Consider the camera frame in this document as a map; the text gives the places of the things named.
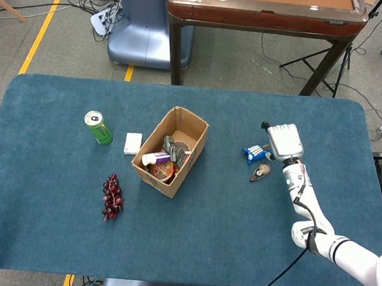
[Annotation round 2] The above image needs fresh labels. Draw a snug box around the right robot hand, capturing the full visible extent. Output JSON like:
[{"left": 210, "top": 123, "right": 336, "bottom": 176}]
[{"left": 257, "top": 120, "right": 306, "bottom": 166}]

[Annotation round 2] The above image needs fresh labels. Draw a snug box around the blue snack packet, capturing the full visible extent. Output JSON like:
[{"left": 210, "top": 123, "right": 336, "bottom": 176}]
[{"left": 241, "top": 141, "right": 275, "bottom": 168}]

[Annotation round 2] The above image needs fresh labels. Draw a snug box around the grey striped knit glove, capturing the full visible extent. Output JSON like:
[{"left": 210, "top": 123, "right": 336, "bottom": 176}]
[{"left": 160, "top": 135, "right": 189, "bottom": 167}]

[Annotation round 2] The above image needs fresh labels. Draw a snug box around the orange jelly cup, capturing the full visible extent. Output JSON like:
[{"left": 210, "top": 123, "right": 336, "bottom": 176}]
[{"left": 146, "top": 161, "right": 176, "bottom": 182}]

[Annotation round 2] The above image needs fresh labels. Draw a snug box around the purple white tube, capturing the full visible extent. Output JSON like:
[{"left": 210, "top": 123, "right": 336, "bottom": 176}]
[{"left": 140, "top": 149, "right": 171, "bottom": 169}]

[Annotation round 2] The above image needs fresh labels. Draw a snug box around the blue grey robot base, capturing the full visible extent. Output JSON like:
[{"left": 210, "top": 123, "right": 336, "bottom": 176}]
[{"left": 104, "top": 0, "right": 197, "bottom": 72}]

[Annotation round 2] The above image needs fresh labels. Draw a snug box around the open cardboard box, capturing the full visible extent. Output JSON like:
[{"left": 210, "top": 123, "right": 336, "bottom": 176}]
[{"left": 129, "top": 101, "right": 212, "bottom": 202}]

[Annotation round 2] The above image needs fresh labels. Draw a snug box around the small white box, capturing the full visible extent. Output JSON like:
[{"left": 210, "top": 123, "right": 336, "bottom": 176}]
[{"left": 123, "top": 131, "right": 144, "bottom": 157}]

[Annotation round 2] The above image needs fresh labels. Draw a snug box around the black tripod stand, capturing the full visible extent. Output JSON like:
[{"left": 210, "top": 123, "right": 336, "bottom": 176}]
[{"left": 276, "top": 0, "right": 382, "bottom": 102}]

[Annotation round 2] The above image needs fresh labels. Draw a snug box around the brown mahjong table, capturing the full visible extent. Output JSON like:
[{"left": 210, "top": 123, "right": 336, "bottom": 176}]
[{"left": 158, "top": 0, "right": 371, "bottom": 103}]

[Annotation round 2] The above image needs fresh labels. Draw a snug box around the dark red grape bunch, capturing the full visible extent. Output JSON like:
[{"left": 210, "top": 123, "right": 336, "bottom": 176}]
[{"left": 99, "top": 172, "right": 128, "bottom": 224}]

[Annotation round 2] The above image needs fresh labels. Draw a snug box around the blue felt table cover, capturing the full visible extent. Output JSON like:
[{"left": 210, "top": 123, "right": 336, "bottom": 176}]
[{"left": 0, "top": 66, "right": 382, "bottom": 286}]

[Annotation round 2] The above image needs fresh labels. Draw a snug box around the green drink can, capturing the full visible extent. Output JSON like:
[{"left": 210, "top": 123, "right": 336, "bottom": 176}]
[{"left": 82, "top": 109, "right": 116, "bottom": 147}]

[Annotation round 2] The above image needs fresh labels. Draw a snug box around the wooden easel frame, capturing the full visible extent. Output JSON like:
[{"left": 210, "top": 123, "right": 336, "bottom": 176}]
[{"left": 0, "top": 0, "right": 30, "bottom": 59}]

